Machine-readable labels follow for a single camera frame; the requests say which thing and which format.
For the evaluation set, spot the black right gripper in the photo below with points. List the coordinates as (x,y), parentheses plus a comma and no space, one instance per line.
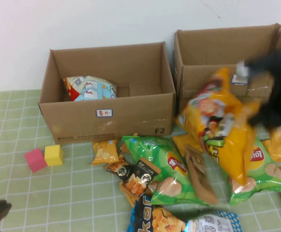
(273,113)

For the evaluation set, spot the large yellow chips bag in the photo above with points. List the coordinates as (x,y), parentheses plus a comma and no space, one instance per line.
(234,145)

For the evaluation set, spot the red shrimp stick snack bag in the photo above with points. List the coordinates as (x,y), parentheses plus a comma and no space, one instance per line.
(89,89)

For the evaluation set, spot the flat yellow snack packet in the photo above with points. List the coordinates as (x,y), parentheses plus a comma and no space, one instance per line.
(181,142)

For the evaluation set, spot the brown printed snack packet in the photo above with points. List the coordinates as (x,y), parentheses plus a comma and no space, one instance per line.
(200,178)

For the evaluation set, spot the small orange snack packet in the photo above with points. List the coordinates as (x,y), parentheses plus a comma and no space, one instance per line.
(124,148)

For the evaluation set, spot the small black emblem snack packet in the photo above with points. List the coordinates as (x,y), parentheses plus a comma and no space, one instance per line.
(121,171)

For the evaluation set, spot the white blue-bordered label sticker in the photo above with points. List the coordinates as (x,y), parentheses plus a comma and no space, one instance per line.
(104,113)
(239,81)

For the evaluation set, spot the green potato chips bag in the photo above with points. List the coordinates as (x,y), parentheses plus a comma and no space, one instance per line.
(266,178)
(155,154)

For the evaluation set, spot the cardboard box with clear tape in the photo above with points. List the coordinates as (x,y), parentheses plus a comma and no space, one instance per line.
(215,53)

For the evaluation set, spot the black packet with orange chips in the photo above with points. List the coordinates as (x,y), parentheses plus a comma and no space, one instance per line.
(140,174)

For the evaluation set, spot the black and blue chips bag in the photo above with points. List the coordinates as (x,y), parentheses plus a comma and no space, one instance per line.
(159,217)

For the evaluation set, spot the small yellow cracker packet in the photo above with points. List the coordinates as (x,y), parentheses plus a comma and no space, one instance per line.
(104,152)

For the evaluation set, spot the cardboard box with F2 print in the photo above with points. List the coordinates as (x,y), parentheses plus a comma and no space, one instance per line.
(70,120)

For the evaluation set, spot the yellow foam cube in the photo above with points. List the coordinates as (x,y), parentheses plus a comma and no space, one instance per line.
(53,155)

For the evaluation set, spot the pink foam cube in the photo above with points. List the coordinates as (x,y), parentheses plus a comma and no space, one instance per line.
(35,160)

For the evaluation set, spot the green checked tablecloth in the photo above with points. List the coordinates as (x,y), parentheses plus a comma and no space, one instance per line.
(22,116)

